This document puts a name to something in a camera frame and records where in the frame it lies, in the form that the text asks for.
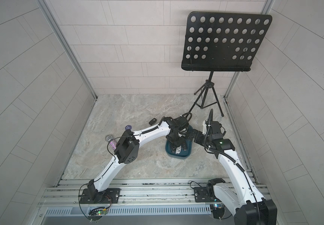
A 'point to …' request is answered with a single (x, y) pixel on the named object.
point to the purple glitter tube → (112, 142)
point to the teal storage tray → (183, 154)
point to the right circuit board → (218, 210)
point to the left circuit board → (96, 213)
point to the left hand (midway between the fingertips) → (180, 144)
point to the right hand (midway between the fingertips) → (193, 135)
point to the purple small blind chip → (128, 127)
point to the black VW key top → (152, 121)
